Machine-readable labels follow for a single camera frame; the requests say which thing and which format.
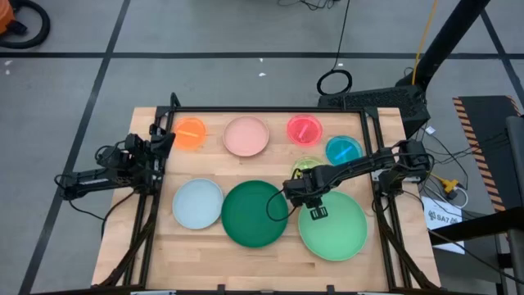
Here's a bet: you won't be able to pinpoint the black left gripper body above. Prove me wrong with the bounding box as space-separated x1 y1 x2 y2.
141 124 168 186

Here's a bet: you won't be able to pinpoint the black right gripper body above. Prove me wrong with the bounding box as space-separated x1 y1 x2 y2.
282 165 331 208

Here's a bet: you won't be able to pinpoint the large light green plate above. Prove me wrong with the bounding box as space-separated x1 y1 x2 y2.
297 190 368 262

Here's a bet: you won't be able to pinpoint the small translucent blue plate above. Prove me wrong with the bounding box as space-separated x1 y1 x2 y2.
325 135 364 166

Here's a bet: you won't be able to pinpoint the pale blue plastic plate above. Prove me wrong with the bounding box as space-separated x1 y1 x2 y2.
172 178 224 230

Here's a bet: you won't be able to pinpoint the pink plastic plate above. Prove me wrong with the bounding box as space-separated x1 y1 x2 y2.
222 116 270 157

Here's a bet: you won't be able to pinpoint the small translucent orange plate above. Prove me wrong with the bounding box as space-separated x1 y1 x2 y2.
174 117 208 152

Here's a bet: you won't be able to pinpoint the large dark green plate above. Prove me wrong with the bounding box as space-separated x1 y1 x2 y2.
220 179 290 249

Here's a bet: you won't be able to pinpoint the white printed paper sheet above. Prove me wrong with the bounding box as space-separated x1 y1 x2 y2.
420 195 466 255

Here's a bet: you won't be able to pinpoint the yellow plug connector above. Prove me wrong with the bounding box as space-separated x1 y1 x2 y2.
429 171 459 200

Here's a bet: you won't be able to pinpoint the black table edge beam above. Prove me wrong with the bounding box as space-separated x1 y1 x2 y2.
429 206 524 247

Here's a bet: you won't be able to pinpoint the black platform with hazard stripes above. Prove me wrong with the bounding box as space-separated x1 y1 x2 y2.
452 94 524 212

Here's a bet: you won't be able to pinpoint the orange vacuum cleaner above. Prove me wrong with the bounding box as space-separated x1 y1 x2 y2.
0 0 17 36

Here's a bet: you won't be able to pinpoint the black slanted pole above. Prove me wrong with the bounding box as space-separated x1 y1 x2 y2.
409 0 490 89

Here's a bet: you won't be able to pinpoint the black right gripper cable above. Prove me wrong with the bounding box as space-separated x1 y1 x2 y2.
265 188 298 222

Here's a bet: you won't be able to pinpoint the black aluminium table frame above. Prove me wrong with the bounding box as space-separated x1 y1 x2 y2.
92 92 441 295

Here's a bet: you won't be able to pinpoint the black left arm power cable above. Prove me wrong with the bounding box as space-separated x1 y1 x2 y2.
67 190 136 238

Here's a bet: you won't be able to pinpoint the black coiled floor cable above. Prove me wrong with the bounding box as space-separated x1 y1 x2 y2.
316 0 354 97

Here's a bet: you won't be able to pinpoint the tangled black cables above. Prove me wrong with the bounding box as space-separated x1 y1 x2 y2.
421 126 508 206

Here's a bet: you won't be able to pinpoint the black vacuum hose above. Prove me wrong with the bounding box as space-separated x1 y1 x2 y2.
0 0 52 50

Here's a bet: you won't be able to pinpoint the black floor cable bundle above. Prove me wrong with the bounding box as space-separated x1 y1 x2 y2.
278 0 341 11

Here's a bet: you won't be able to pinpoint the yellow hanging cable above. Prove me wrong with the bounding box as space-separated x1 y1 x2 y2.
411 0 439 86

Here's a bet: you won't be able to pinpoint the grey metal post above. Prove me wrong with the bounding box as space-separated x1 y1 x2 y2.
505 116 524 295

